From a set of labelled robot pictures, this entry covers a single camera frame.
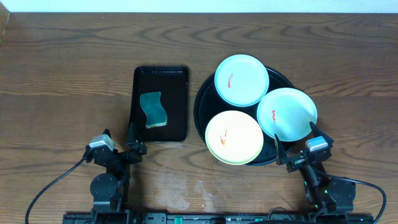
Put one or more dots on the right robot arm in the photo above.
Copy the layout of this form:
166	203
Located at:
329	195

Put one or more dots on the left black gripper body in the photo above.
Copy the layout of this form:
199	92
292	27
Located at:
123	156

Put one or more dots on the light green plate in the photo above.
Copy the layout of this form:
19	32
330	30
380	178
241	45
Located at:
287	113

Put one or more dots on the yellow plate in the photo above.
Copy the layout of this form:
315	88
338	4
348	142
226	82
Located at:
234	137

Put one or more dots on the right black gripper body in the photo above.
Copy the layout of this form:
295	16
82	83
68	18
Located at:
295	163

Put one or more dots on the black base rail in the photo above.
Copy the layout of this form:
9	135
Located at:
163	218

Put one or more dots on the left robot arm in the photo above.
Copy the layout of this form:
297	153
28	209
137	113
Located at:
110	189

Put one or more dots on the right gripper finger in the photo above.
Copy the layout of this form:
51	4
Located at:
317	132
281	153

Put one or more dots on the light blue plate top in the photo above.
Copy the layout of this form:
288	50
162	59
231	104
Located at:
241	80

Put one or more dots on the black rectangular tray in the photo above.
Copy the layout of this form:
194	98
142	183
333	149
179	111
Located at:
172	82

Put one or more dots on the black round tray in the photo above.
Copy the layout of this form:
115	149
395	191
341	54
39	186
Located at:
208	104

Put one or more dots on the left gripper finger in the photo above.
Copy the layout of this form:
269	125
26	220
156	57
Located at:
107	132
133	138

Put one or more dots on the green yellow sponge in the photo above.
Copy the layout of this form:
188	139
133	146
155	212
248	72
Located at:
155	113

